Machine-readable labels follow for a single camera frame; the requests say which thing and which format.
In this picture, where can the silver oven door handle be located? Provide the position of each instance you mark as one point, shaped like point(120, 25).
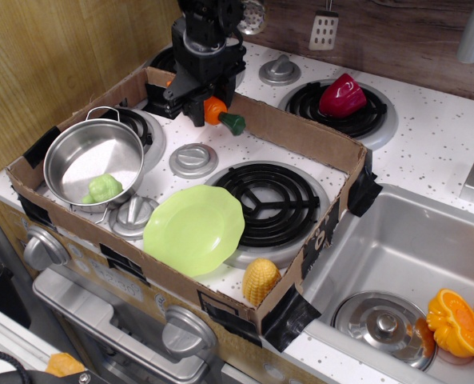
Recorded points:
point(126, 355)

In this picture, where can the silver stove knob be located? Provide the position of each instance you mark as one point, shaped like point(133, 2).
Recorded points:
point(195, 160)
point(280, 72)
point(129, 220)

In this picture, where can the light green plastic plate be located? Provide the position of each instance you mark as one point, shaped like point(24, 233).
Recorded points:
point(195, 230)

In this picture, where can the silver centre stove knob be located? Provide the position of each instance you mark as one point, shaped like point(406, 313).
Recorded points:
point(195, 160)

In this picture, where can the hanging toy spatula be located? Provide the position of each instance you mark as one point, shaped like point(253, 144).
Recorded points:
point(324, 28)

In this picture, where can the right silver oven knob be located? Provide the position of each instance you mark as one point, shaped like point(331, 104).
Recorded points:
point(185, 334)

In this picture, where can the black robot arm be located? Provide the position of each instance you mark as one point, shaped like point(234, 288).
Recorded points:
point(208, 22)

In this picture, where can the front right black burner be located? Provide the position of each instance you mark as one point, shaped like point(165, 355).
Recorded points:
point(281, 205)

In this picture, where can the front left black burner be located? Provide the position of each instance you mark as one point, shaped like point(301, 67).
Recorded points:
point(147, 128)

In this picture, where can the back right black burner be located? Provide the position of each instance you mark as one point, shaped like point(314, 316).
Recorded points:
point(374, 125)

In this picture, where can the left silver oven knob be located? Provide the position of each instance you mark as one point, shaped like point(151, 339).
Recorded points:
point(43, 250)

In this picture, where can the silver front stove knob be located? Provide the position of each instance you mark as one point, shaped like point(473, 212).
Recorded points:
point(129, 220)

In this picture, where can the yellow toy corn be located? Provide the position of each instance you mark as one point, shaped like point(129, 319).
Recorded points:
point(260, 277)

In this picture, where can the red toy bell pepper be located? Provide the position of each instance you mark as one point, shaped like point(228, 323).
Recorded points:
point(342, 98)

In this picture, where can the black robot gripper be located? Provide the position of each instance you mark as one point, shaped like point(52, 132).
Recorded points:
point(194, 108)

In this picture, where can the hanging toy skimmer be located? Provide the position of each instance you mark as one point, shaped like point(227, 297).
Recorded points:
point(254, 17)

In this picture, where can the orange toy carrot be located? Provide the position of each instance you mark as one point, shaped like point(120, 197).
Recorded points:
point(216, 112)

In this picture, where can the silver back stove knob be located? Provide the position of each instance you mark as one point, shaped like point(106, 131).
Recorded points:
point(280, 72)

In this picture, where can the steel sink basin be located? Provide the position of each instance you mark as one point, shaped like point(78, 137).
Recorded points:
point(405, 245)

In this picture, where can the small steel pot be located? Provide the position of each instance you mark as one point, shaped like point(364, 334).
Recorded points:
point(88, 149)

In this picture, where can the steel pot lid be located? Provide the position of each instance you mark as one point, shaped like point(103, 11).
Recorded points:
point(390, 324)

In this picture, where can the cardboard fence box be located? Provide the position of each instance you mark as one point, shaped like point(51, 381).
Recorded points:
point(284, 313)

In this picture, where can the silver oven knob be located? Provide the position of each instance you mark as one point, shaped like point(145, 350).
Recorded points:
point(185, 334)
point(43, 250)

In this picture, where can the orange toy pumpkin half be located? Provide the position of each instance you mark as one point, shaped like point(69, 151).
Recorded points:
point(451, 319)

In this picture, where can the small orange object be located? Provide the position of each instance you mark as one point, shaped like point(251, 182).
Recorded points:
point(62, 364)

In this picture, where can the green toy vegetable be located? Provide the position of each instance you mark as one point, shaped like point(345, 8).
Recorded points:
point(102, 188)

